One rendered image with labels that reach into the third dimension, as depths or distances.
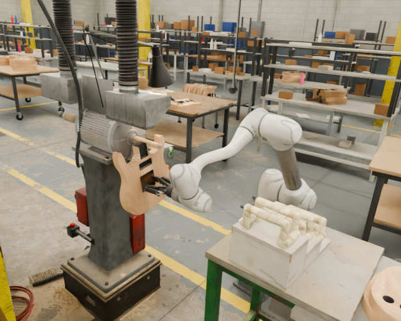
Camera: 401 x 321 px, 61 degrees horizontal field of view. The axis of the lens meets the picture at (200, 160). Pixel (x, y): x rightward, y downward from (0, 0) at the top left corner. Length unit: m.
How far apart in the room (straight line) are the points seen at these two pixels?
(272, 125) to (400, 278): 0.86
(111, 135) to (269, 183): 1.06
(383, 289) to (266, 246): 0.45
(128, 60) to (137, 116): 0.27
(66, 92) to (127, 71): 0.53
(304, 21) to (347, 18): 1.41
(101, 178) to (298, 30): 11.69
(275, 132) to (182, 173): 0.55
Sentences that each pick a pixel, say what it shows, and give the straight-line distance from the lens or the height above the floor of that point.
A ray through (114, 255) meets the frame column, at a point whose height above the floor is 0.39.
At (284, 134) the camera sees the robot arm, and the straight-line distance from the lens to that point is 1.77.
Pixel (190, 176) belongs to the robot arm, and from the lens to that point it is 1.53.
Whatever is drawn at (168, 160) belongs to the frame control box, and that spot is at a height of 1.03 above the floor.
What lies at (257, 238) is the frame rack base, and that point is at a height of 1.10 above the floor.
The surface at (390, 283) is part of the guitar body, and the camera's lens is 1.54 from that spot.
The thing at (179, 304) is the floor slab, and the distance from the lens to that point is 2.65.
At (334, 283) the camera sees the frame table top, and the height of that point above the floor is 0.93.
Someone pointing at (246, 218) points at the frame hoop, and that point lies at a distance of 1.38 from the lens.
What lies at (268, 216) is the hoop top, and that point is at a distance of 1.32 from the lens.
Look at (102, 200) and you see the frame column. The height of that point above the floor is 0.82.
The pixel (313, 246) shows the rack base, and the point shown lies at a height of 1.02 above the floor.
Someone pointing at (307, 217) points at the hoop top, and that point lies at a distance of 1.53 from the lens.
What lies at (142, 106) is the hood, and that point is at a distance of 1.63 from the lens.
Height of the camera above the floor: 1.86
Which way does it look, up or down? 22 degrees down
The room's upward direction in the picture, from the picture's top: 3 degrees clockwise
